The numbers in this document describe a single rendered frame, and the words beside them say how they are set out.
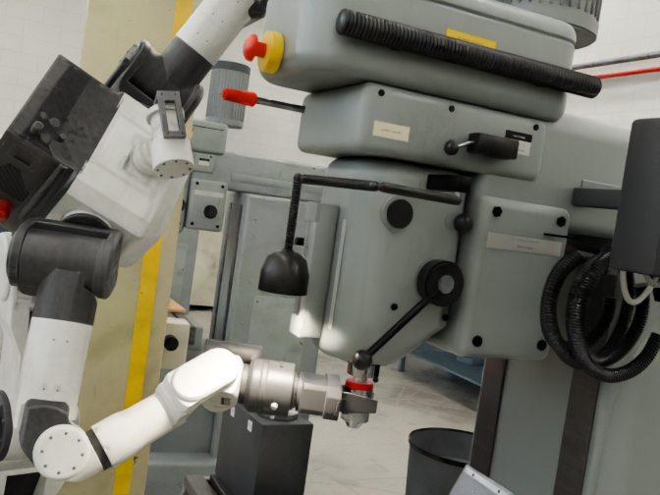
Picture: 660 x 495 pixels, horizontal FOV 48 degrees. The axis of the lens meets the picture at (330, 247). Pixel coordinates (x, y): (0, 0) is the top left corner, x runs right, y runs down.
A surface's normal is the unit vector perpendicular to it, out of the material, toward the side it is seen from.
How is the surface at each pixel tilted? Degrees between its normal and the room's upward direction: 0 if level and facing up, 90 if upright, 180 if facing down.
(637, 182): 90
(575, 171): 90
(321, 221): 90
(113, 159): 59
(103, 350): 90
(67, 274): 76
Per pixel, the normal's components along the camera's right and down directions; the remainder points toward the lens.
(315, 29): -0.43, -0.01
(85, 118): 0.63, -0.40
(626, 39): -0.90, -0.11
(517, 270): 0.42, 0.11
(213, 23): 0.11, 0.17
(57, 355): 0.39, -0.14
